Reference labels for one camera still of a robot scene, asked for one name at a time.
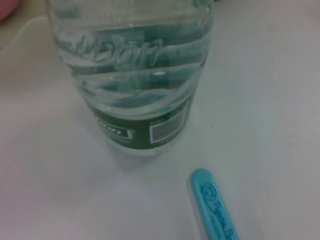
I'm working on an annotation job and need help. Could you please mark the clear water bottle green label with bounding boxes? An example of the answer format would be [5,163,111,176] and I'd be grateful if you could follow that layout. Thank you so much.
[46,0,216,157]

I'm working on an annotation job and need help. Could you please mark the blue scissors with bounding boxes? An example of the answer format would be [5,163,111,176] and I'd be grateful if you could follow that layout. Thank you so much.
[186,167,241,240]

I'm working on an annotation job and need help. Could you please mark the pink peach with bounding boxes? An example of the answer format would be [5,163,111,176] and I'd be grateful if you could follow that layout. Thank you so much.
[0,0,19,21]

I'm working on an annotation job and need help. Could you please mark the translucent green plastic fruit plate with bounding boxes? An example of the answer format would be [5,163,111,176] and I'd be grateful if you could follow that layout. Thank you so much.
[0,0,55,56]

